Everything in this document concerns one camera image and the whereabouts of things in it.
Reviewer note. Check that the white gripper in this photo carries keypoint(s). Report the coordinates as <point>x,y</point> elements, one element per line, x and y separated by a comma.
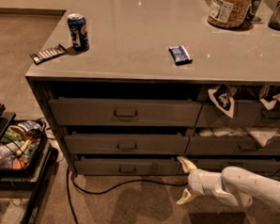
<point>199,182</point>

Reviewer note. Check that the grey drawer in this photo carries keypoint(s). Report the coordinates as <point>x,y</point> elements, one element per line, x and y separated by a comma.
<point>122,112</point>
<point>131,167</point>
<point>266,167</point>
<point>233,145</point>
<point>246,114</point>
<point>126,143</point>

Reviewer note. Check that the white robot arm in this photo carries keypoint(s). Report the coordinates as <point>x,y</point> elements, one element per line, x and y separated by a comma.
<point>232,186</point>

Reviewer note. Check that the grey drawer cabinet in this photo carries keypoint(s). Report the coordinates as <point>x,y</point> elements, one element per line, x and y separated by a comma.
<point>128,58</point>

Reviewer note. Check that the white plastic bag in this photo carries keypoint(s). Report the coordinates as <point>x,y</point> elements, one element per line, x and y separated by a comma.
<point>262,135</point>

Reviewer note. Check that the black and white chip bag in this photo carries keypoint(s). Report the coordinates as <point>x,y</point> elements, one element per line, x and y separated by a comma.
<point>223,99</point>

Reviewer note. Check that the blue snack packet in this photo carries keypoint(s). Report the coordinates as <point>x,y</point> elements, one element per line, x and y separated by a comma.
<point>180,55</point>

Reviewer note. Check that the black bin of snacks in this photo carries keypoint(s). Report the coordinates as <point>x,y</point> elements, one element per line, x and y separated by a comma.
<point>20,145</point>

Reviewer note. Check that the large jar of nuts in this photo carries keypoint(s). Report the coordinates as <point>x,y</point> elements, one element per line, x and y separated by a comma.
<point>228,14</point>

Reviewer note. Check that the blue pepsi can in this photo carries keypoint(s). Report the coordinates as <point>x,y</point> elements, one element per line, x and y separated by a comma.
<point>77,25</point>

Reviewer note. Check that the dark snack bar wrapper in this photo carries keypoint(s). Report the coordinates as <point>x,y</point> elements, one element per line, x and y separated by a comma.
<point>48,54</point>

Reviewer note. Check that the dark glass stand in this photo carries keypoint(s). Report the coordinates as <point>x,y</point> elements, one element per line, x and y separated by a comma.
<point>252,12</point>

